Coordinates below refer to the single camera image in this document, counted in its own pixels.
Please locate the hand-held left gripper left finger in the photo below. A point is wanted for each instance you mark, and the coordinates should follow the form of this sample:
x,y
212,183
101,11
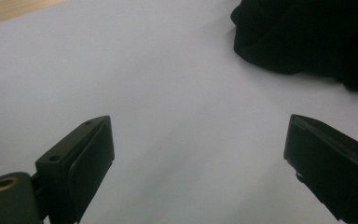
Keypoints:
x,y
74,168

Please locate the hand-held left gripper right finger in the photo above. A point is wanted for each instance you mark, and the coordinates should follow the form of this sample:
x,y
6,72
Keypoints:
x,y
329,165

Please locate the black sleeveless top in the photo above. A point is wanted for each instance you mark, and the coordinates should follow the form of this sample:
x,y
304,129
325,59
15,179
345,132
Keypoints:
x,y
307,37

